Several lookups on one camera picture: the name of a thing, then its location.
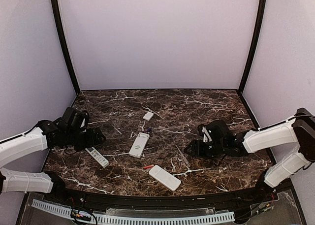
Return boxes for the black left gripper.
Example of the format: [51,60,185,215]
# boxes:
[65,128,106,152]

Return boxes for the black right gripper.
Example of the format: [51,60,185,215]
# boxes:
[184,139,226,159]

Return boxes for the small white buttoned remote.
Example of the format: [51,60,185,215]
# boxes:
[85,147,109,168]

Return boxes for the red blue battery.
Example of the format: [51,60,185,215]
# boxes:
[143,164,154,170]

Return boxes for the white TCL remote control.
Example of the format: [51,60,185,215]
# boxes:
[129,132,150,158]

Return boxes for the white battery cover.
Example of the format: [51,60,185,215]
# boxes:
[143,111,154,121]

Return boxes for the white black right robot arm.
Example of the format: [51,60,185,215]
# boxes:
[184,108,315,202]

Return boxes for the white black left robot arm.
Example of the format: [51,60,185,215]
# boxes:
[0,107,106,203]

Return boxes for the white remote face down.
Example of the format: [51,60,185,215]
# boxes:
[149,165,181,192]

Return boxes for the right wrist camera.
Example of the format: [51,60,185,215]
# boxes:
[197,125,212,143]

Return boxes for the black front rail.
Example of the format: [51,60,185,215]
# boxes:
[52,188,257,211]

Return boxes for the white slotted cable duct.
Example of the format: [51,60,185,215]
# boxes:
[31,199,235,225]

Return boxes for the black left corner post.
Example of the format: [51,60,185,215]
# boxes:
[50,0,81,95]

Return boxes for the black corner post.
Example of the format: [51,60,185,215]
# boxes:
[238,0,267,96]
[50,0,81,95]

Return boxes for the black right corner post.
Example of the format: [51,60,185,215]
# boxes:
[238,0,267,96]

